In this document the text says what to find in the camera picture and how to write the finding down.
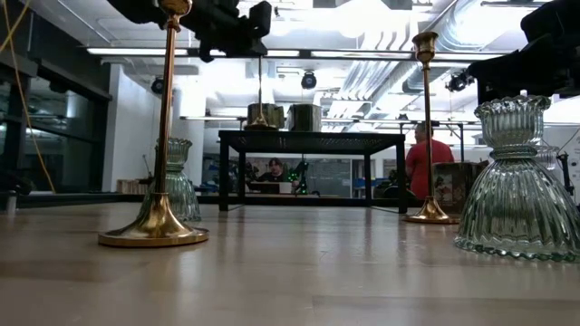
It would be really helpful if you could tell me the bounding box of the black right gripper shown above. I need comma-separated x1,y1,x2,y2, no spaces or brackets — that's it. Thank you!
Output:
466,34,580,106

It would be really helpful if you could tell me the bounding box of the green ribbed glass candle holder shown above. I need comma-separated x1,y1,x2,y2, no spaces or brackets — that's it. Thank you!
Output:
453,93,580,264
138,137,203,223

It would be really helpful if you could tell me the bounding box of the black perforated metal shelf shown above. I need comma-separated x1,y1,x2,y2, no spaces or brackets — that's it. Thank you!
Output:
217,129,408,215

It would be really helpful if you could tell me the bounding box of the tall brass candlestick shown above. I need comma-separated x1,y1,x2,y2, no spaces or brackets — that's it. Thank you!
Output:
401,30,461,225
244,53,278,131

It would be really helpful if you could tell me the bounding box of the green lit machine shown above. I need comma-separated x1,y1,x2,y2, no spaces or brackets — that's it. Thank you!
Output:
287,160,312,196

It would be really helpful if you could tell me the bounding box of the yellow extension cable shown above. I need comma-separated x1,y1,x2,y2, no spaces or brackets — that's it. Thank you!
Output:
0,0,58,195

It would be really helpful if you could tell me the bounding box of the wooden slat crate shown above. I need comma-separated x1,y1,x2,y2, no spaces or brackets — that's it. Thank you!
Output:
116,178,153,195

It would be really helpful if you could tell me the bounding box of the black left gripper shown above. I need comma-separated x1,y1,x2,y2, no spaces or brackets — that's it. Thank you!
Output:
180,0,274,63

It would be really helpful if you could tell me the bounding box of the person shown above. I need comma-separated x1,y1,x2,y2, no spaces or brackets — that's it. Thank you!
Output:
404,121,456,200
256,157,294,185

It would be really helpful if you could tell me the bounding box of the short brass candlestick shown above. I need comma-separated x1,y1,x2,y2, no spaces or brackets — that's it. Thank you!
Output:
97,0,210,249

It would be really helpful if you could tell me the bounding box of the black aluminium table frame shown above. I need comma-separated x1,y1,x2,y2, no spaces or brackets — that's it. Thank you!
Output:
0,62,580,214

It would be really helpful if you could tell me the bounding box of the overhead light bar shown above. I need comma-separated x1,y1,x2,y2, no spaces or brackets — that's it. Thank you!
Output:
85,44,508,61

